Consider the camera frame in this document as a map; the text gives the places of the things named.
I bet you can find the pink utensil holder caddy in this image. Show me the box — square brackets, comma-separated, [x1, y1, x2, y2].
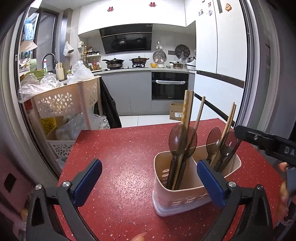
[151, 145, 242, 217]

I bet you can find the black range hood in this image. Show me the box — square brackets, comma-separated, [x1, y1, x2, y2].
[99, 24, 152, 54]

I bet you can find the kitchen sink faucet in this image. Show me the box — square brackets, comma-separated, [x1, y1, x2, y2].
[41, 53, 58, 75]

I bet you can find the person's left hand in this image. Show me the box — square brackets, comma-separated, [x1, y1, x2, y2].
[130, 232, 147, 241]

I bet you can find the dark translucent spoon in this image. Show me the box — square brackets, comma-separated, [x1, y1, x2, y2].
[166, 123, 187, 190]
[174, 127, 197, 190]

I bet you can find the dark spoon in holder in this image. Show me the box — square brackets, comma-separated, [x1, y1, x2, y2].
[214, 131, 241, 173]
[206, 127, 222, 164]

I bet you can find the black built-in oven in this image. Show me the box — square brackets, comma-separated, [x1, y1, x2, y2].
[152, 72, 189, 100]

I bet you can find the black wok on stove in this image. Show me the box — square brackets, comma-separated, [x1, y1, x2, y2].
[103, 58, 124, 70]

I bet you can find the white refrigerator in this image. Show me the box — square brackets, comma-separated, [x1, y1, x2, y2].
[185, 1, 248, 120]

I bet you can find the cardboard box on floor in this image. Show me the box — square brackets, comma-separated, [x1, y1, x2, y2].
[170, 102, 183, 121]

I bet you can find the person's right hand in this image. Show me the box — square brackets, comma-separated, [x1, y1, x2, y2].
[273, 162, 292, 223]

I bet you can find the beige perforated storage cart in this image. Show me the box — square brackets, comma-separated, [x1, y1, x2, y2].
[18, 74, 110, 159]

